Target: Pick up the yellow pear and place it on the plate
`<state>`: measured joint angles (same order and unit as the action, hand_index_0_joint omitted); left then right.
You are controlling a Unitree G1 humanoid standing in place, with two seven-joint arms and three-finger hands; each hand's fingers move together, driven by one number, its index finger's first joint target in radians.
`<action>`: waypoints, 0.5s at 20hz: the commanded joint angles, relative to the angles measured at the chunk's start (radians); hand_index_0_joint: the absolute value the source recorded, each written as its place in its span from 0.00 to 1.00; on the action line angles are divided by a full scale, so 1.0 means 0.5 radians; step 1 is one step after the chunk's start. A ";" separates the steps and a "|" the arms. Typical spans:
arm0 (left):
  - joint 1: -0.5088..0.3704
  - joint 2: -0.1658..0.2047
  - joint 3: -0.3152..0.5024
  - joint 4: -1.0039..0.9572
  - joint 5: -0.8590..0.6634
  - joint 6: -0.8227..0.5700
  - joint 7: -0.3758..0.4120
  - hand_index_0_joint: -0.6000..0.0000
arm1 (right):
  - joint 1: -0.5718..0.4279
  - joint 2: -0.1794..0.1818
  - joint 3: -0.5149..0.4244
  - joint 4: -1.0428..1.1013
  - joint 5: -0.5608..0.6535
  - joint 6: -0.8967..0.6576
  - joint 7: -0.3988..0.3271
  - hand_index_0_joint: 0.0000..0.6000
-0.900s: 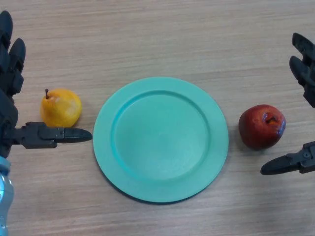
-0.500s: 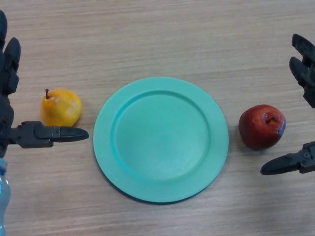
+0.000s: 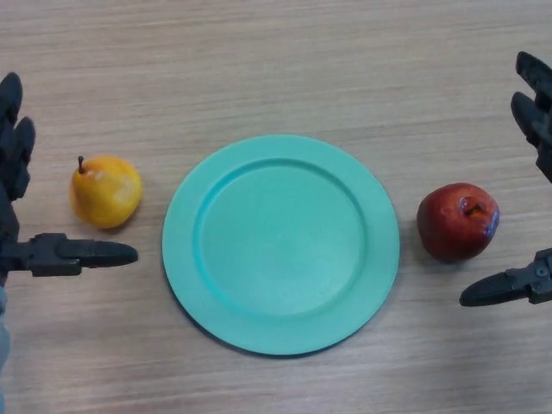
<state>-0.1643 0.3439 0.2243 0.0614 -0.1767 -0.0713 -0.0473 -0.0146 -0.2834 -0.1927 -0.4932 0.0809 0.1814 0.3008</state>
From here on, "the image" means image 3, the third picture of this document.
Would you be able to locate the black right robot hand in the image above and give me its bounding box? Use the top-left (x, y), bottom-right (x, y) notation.
top-left (459, 51), bottom-right (552, 308)

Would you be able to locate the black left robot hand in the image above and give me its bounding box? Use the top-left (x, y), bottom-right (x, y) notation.
top-left (0, 72), bottom-right (139, 285)

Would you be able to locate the yellow pear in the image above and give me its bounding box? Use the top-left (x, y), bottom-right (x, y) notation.
top-left (68, 154), bottom-right (143, 229)

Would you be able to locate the green round plate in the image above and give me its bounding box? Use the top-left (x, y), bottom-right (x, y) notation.
top-left (161, 134), bottom-right (401, 357)

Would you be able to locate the red apple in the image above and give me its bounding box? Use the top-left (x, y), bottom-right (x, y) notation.
top-left (416, 182), bottom-right (500, 263)

